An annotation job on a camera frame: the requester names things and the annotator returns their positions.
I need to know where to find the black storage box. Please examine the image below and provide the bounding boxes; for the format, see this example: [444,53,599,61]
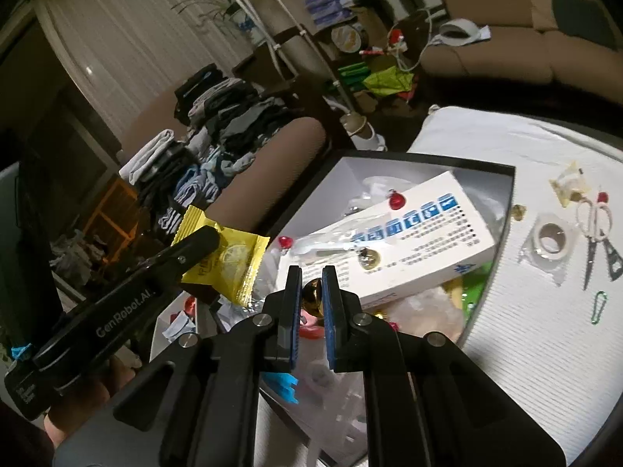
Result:
[146,151,517,467]

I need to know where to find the metal eiffel tower opener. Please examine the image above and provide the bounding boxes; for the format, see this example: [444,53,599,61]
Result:
[603,236,623,281]

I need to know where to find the neon yellow green bag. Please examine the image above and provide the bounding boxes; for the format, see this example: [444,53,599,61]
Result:
[362,67,414,98]

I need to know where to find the white table cloth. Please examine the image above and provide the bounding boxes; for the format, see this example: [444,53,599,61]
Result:
[412,107,622,466]

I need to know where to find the green carabiner clip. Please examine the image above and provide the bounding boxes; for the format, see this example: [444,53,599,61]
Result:
[590,290,608,325]

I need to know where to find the white cap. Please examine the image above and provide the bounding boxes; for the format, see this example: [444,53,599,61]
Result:
[431,18,492,47]

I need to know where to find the brown sofa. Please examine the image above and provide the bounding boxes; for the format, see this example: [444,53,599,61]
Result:
[421,0,622,105]

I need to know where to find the brown armchair arm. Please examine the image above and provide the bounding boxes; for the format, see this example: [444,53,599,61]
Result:
[205,117,326,232]

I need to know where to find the white handled scissors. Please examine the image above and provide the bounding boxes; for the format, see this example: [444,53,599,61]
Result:
[575,197,614,291]

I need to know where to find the gold chocolate ball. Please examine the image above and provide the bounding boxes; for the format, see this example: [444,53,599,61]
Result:
[301,278,324,318]

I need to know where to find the white coat rack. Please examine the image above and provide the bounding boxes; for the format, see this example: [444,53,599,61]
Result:
[196,0,371,133]

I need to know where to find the white tape roll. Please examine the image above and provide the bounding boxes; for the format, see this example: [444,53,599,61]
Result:
[517,213,579,286]

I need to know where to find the person left hand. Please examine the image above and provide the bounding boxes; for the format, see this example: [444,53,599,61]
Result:
[43,356,135,449]

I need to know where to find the yellow snack packet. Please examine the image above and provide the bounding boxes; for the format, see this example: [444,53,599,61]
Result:
[173,205,269,307]

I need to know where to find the pile of folded clothes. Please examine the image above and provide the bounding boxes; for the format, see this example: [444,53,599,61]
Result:
[119,63,294,235]

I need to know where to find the gold chocolate on carton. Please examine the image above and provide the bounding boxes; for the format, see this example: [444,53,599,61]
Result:
[357,248,380,271]

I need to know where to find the black cushion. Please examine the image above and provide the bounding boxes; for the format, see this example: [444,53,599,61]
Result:
[551,0,617,51]

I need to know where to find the clear plastic candy bag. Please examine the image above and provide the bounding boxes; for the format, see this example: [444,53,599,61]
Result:
[549,162,590,208]

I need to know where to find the white blue printed carton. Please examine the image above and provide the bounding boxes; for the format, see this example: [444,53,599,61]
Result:
[276,171,496,308]

